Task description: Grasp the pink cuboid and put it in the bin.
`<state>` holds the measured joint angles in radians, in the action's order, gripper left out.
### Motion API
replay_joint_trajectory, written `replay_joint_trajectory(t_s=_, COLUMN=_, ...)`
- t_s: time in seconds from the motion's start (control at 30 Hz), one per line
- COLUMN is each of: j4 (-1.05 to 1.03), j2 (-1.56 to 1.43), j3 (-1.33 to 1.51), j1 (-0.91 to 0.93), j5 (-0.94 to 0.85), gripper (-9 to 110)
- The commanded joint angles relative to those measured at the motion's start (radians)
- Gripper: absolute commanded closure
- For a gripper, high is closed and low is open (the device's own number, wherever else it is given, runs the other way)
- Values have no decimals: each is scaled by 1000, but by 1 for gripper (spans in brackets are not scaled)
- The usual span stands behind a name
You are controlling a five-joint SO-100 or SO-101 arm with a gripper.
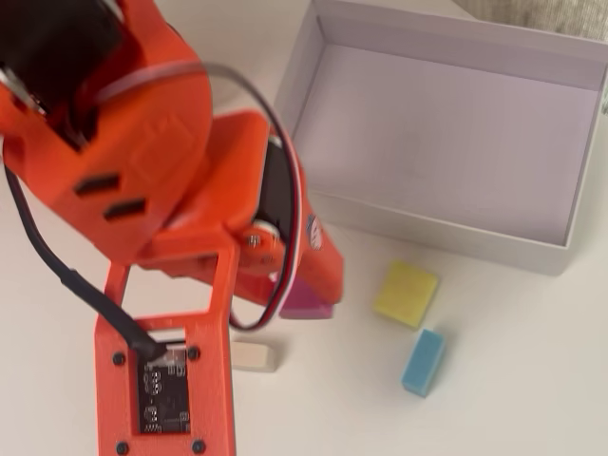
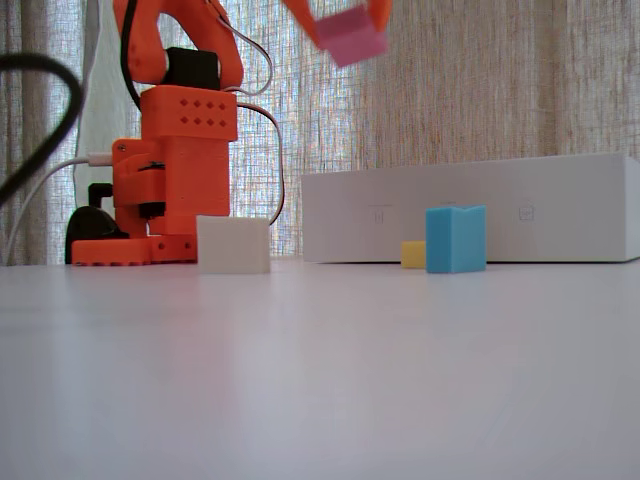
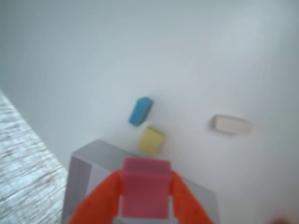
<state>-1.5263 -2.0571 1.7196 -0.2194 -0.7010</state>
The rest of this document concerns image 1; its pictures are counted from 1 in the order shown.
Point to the orange gripper, black servo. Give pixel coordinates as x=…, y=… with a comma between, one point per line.
x=319, y=258

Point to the pink foam cuboid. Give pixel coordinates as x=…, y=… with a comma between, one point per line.
x=304, y=311

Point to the cream white cuboid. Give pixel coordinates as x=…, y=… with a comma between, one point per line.
x=252, y=357

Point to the yellow foam cuboid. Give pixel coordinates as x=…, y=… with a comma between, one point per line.
x=406, y=294

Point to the blue foam cuboid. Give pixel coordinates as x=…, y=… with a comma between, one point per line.
x=423, y=363

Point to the white cardboard bin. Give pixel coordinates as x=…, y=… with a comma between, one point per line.
x=451, y=142

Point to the wrist camera on orange mount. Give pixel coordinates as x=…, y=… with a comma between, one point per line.
x=209, y=380

